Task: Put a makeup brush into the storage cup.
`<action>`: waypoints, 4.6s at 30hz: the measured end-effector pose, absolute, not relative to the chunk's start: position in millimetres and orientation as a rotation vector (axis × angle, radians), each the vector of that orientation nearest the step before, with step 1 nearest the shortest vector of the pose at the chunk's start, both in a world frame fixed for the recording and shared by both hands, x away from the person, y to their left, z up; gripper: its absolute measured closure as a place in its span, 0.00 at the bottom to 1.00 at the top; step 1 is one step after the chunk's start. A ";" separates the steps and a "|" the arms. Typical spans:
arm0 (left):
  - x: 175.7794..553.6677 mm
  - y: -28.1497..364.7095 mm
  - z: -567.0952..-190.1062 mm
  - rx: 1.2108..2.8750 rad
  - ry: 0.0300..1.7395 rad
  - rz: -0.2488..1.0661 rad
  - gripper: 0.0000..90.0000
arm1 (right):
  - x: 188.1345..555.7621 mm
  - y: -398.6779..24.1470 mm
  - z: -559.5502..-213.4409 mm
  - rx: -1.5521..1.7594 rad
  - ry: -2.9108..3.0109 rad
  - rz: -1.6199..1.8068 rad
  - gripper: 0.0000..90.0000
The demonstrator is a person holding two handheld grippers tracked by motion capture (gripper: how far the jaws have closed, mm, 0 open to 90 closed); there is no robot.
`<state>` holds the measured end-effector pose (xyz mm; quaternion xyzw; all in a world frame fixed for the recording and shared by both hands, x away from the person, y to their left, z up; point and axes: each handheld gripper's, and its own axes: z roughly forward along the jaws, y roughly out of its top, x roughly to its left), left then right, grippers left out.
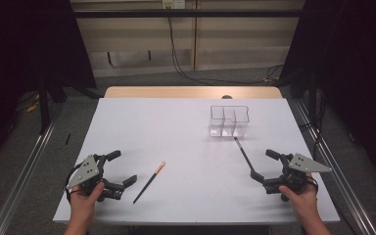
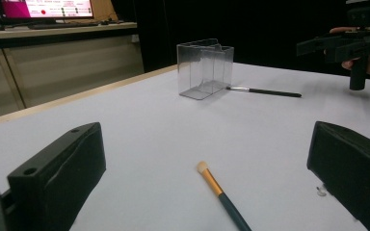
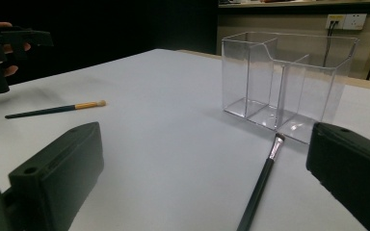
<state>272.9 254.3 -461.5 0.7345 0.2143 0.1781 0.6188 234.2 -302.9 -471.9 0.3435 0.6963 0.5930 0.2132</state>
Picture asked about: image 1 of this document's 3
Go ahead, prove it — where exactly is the black curtain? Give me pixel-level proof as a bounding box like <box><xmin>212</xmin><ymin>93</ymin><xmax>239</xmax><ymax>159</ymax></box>
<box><xmin>280</xmin><ymin>0</ymin><xmax>376</xmax><ymax>187</ymax></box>
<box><xmin>0</xmin><ymin>0</ymin><xmax>97</xmax><ymax>170</ymax></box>

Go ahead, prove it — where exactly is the aluminium floor rail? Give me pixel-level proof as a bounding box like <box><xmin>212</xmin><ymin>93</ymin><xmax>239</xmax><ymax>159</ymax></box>
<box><xmin>0</xmin><ymin>104</ymin><xmax>65</xmax><ymax>235</ymax></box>
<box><xmin>294</xmin><ymin>101</ymin><xmax>376</xmax><ymax>235</ymax></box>

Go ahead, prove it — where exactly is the yellow floor item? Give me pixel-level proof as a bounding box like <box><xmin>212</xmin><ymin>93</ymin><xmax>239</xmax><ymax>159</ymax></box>
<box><xmin>25</xmin><ymin>101</ymin><xmax>41</xmax><ymax>114</ymax></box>

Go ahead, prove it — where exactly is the left hand-held gripper cable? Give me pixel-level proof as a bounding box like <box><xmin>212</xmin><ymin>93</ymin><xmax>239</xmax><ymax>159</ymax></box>
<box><xmin>64</xmin><ymin>163</ymin><xmax>82</xmax><ymax>205</ymax></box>

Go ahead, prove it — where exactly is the dark pencil with orange end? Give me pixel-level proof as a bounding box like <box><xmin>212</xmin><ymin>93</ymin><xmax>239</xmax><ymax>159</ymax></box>
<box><xmin>132</xmin><ymin>161</ymin><xmax>166</xmax><ymax>205</ymax></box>

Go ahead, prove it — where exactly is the white wall power outlet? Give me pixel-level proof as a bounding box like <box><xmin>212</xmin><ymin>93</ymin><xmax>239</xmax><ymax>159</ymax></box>
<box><xmin>162</xmin><ymin>0</ymin><xmax>186</xmax><ymax>10</ymax></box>

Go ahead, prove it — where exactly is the person's right hand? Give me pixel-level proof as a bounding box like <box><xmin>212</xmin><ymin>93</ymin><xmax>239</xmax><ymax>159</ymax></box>
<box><xmin>278</xmin><ymin>173</ymin><xmax>321</xmax><ymax>225</ymax></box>

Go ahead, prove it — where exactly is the black pen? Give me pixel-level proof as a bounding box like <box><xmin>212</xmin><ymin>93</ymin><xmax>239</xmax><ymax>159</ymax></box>
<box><xmin>233</xmin><ymin>136</ymin><xmax>256</xmax><ymax>173</ymax></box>

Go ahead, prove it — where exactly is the black horizontal frame bar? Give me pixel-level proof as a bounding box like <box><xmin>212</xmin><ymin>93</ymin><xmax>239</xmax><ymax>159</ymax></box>
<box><xmin>72</xmin><ymin>9</ymin><xmax>303</xmax><ymax>19</ymax></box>

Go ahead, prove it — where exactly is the black wall cable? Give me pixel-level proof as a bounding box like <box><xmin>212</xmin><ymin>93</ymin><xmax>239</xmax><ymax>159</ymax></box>
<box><xmin>166</xmin><ymin>6</ymin><xmax>285</xmax><ymax>86</ymax></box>

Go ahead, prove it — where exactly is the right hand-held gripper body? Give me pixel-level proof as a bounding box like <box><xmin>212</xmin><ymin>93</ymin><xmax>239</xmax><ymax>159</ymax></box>
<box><xmin>262</xmin><ymin>153</ymin><xmax>333</xmax><ymax>195</ymax></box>

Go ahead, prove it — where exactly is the white table mat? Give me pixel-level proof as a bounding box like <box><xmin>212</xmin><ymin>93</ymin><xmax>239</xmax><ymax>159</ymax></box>
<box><xmin>52</xmin><ymin>97</ymin><xmax>341</xmax><ymax>226</ymax></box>

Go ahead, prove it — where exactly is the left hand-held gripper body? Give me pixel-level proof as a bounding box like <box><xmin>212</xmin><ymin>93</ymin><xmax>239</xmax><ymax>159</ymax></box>
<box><xmin>67</xmin><ymin>154</ymin><xmax>124</xmax><ymax>201</ymax></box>

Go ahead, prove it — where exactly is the clear plastic pen holder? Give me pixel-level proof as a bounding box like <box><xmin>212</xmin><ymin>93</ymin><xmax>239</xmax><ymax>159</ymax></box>
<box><xmin>209</xmin><ymin>105</ymin><xmax>251</xmax><ymax>139</ymax></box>

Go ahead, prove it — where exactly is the person's left hand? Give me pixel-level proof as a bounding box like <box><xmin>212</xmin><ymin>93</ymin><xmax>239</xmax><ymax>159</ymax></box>
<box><xmin>69</xmin><ymin>181</ymin><xmax>106</xmax><ymax>226</ymax></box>

